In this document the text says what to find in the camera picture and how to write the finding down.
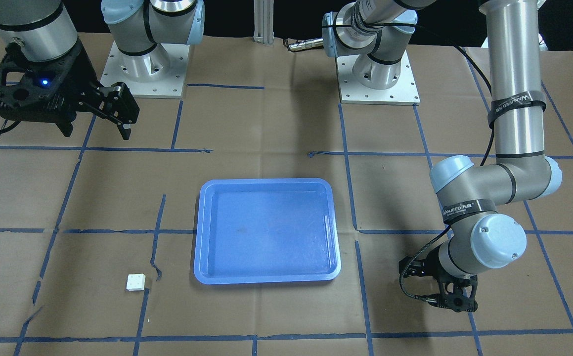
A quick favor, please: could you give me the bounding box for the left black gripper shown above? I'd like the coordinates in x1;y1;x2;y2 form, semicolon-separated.
399;247;478;312

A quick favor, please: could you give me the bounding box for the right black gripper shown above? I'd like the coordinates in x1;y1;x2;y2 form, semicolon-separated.
0;39;140;140

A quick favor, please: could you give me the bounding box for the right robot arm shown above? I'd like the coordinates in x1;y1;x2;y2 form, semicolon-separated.
0;0;205;140

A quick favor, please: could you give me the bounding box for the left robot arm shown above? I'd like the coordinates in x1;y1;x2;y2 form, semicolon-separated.
322;0;563;312

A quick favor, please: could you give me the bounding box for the blue plastic tray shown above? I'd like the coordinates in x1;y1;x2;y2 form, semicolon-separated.
194;178;342;285

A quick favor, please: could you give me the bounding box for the silver cylindrical connector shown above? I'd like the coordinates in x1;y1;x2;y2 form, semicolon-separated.
284;38;324;52

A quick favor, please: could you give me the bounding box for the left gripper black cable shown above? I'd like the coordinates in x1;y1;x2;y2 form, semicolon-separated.
398;44;497;303

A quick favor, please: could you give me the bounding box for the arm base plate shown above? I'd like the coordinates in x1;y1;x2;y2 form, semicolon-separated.
336;52;421;105
100;43;192;99

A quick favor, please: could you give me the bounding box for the aluminium frame post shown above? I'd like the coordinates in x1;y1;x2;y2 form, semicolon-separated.
253;0;274;46

